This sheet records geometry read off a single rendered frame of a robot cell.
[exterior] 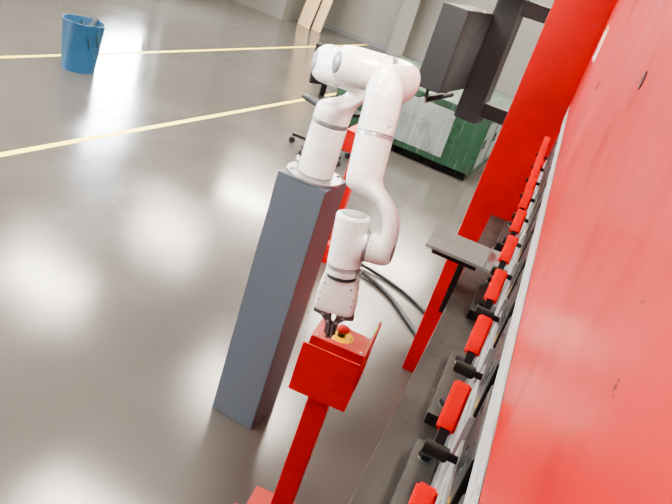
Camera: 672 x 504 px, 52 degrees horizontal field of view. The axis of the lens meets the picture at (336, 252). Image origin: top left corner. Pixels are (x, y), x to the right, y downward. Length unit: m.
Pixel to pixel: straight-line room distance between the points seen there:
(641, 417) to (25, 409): 2.47
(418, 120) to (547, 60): 3.83
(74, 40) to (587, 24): 4.56
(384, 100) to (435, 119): 4.95
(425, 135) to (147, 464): 4.78
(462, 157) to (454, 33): 3.59
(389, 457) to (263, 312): 1.15
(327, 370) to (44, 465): 1.06
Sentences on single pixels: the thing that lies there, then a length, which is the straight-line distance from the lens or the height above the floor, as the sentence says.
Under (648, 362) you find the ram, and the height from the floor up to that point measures 1.64.
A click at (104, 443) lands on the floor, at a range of 2.54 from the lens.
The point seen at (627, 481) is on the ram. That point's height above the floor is 1.62.
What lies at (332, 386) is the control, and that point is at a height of 0.72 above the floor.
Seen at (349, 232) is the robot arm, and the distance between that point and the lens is 1.62.
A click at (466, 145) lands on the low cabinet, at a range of 6.54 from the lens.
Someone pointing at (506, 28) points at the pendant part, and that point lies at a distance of 3.42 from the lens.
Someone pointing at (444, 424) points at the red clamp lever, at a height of 1.28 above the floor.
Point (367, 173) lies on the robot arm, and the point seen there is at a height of 1.26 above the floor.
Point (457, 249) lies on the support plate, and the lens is 2.12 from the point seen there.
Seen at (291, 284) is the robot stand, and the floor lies 0.64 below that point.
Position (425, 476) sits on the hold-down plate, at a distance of 1.35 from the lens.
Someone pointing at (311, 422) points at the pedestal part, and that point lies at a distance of 1.96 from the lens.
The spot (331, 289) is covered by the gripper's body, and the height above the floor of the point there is 0.96.
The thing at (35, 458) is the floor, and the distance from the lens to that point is 2.47.
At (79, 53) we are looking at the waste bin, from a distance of 6.43.
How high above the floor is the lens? 1.74
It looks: 24 degrees down
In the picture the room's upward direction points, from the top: 19 degrees clockwise
